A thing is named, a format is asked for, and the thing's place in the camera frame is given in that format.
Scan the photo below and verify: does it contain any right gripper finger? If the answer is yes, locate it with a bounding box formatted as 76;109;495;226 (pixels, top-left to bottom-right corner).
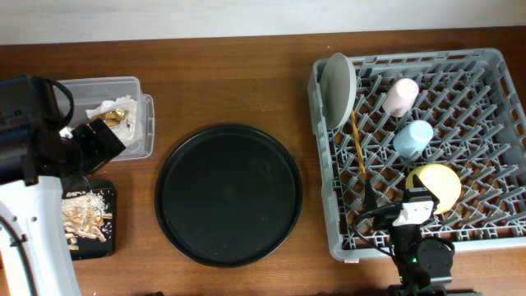
410;174;440;204
364;178;377;212

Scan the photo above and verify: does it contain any gold foil wrapper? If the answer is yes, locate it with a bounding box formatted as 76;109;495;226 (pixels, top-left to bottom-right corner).
92;109;128;127

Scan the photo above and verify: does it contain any white tissue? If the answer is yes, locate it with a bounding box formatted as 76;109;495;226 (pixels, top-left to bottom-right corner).
85;95;139;146

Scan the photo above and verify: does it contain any blue cup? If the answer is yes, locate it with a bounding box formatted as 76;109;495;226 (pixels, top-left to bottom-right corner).
393;120;434;158

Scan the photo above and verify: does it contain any wooden chopstick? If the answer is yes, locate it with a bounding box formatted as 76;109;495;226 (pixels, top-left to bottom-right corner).
349;109;365;173
351;110;367;178

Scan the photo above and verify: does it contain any food scraps and rice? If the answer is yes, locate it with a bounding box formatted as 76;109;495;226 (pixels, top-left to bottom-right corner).
62;191;113;251

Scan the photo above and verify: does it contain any pink cup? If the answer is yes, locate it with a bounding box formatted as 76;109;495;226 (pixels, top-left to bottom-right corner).
382;78;419;118

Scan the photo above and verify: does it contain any grey round plate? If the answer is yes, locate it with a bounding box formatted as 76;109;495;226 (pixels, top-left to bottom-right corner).
320;53;358;129

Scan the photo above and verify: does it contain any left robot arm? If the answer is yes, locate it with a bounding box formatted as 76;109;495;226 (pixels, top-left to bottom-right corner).
1;76;125;295

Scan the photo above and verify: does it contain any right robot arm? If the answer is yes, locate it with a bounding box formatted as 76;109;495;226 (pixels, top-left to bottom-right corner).
352;176;455;296

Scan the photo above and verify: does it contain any grey plastic dishwasher rack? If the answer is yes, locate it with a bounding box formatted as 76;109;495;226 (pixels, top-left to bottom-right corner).
307;49;525;263

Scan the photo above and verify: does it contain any clear plastic bin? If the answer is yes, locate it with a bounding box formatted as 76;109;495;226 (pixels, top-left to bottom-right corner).
61;76;155;161

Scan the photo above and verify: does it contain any black rectangular tray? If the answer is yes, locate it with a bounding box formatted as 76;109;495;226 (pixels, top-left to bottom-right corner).
62;179;117;261

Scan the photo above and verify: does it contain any round black serving tray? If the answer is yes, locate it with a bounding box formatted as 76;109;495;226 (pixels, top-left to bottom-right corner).
155;125;302;268

